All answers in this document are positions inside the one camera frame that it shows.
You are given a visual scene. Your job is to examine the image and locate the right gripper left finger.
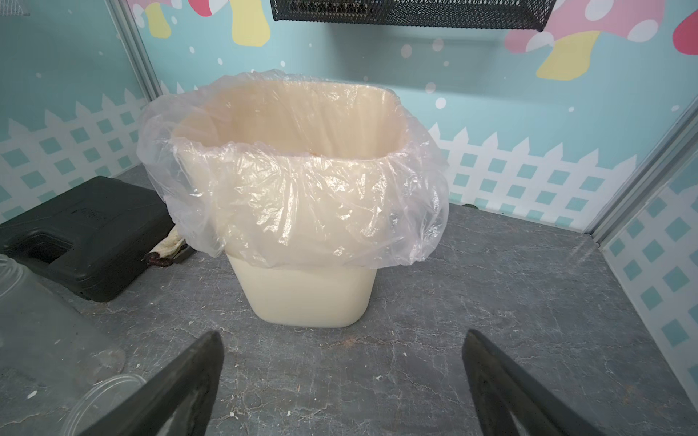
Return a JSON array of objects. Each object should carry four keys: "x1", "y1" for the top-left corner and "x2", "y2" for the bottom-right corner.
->
[{"x1": 82, "y1": 331, "x2": 225, "y2": 435}]

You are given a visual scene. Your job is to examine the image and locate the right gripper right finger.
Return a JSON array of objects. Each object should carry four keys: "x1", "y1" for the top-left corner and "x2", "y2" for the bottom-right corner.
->
[{"x1": 462, "y1": 329, "x2": 601, "y2": 435}]

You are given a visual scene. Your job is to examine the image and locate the clear tea jar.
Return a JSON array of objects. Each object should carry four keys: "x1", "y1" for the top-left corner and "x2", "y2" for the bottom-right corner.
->
[{"x1": 1, "y1": 255, "x2": 145, "y2": 435}]

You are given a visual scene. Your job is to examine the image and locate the white yellow work gloves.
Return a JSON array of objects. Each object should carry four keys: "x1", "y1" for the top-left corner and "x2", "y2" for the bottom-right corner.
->
[{"x1": 144, "y1": 226, "x2": 196, "y2": 268}]

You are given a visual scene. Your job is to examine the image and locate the black plastic tool case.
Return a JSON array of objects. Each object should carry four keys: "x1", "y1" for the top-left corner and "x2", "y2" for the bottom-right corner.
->
[{"x1": 1, "y1": 176, "x2": 174, "y2": 303}]

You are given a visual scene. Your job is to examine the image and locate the clear plastic bin liner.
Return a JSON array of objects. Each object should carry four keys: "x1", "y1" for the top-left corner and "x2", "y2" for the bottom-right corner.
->
[{"x1": 136, "y1": 70, "x2": 449, "y2": 269}]

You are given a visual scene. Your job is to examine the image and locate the beige trash bin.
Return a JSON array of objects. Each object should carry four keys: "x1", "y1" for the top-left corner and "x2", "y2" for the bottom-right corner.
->
[{"x1": 171, "y1": 79, "x2": 405, "y2": 328}]

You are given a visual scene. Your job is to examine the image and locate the black wire mesh basket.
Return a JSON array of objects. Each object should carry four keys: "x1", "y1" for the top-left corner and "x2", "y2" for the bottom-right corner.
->
[{"x1": 271, "y1": 0, "x2": 555, "y2": 32}]

